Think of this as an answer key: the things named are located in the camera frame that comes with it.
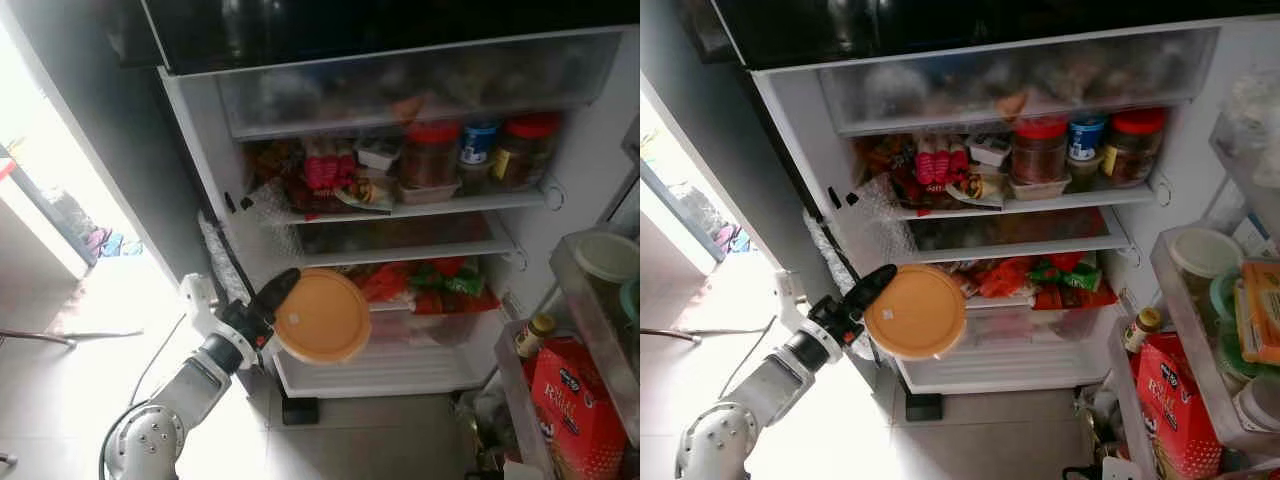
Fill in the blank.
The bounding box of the white open fridge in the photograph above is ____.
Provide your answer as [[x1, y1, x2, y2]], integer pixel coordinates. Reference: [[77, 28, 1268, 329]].
[[690, 0, 1280, 421], [100, 0, 641, 426]]

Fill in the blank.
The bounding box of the red-lidded brown jar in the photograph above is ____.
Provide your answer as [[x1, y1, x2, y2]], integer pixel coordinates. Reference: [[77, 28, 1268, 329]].
[[400, 120, 461, 189], [500, 112, 561, 186], [1105, 108, 1167, 186], [1010, 115, 1069, 186]]

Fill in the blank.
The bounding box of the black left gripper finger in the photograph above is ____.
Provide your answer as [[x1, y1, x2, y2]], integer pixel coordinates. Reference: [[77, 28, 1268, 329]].
[[848, 263, 898, 319], [250, 267, 303, 323]]

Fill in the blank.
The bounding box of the clear fridge drawer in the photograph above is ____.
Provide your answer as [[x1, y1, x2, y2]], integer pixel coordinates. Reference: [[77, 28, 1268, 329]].
[[215, 30, 623, 141], [818, 27, 1221, 136]]

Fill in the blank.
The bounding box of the white-lidded round container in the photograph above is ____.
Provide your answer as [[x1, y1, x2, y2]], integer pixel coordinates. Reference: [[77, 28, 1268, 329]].
[[1170, 228, 1244, 279], [573, 232, 639, 284]]

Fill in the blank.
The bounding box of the green food packet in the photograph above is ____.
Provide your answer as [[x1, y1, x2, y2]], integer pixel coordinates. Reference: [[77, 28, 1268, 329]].
[[410, 262, 486, 296], [1030, 258, 1101, 291]]

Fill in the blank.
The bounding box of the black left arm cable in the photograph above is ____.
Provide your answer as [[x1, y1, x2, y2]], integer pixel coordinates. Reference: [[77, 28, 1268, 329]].
[[98, 400, 151, 479]]

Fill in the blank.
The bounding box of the clear plastic tray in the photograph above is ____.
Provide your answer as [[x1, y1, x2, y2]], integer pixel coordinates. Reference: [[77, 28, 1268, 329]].
[[395, 178, 463, 206], [1008, 175, 1071, 201]]

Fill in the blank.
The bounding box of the red printed carton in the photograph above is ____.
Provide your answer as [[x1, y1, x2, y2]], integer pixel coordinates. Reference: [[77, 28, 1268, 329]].
[[530, 337, 626, 480], [1137, 332, 1223, 479]]

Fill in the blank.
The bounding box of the grey patterned cloth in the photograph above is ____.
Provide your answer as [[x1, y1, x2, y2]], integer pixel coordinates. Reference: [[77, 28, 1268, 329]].
[[803, 212, 863, 301], [198, 212, 251, 301]]

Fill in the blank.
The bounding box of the yellow-capped dark bottle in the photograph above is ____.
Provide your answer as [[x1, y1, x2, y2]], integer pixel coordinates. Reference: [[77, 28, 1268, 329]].
[[514, 313, 557, 359], [1122, 307, 1163, 353]]

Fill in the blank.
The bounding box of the small white box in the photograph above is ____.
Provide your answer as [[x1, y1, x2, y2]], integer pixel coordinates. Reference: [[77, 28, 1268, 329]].
[[967, 135, 1013, 166], [357, 137, 403, 171]]

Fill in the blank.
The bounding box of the orange food packet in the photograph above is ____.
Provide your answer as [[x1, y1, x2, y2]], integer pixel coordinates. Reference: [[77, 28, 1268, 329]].
[[1235, 260, 1280, 366]]

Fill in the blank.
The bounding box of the fridge door with clear bins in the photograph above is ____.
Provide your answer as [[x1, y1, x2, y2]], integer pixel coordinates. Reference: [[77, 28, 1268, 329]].
[[1105, 60, 1280, 480], [495, 118, 641, 480]]

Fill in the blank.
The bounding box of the blue-lidded jar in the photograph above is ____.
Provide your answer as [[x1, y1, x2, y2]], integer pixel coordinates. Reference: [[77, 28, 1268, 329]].
[[1066, 113, 1107, 161], [460, 120, 501, 166]]

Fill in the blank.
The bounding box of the pink food packet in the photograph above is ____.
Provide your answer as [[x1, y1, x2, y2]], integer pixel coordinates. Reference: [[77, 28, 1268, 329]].
[[915, 137, 966, 186], [303, 138, 359, 191]]

